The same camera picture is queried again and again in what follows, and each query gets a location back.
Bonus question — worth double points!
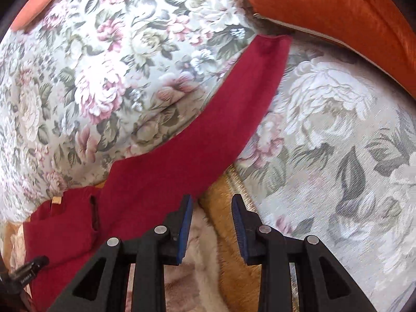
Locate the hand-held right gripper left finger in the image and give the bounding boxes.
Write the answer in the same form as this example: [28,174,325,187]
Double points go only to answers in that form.
[47,194,194,312]

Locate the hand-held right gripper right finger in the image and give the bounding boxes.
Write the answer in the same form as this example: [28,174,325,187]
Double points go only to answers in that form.
[231,194,379,312]

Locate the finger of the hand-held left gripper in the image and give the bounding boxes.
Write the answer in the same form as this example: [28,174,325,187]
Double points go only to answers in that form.
[6,255,50,293]

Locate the dark red pants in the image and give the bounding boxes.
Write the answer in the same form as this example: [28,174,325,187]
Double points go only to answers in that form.
[23,34,292,312]

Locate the orange and cream plush blanket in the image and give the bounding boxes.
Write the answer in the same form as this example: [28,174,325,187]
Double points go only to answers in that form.
[0,164,300,312]

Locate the floral bed sheet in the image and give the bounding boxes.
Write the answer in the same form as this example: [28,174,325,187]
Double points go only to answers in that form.
[0,0,416,312]

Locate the orange folded cloth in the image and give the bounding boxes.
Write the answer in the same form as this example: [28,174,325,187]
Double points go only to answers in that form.
[236,0,416,100]

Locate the orange cushion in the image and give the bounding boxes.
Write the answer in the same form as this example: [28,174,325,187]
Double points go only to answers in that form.
[11,0,66,31]

